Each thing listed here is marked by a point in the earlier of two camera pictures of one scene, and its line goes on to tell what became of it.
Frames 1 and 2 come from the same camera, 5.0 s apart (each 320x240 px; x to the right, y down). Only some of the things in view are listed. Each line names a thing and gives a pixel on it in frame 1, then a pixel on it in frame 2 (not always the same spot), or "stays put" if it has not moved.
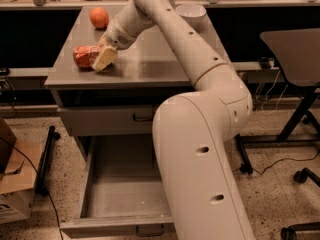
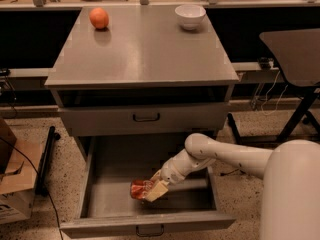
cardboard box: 19,166 stays put
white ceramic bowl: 194,13 stays put
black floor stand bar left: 41,188 stays put
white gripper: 117,36 → 169,172
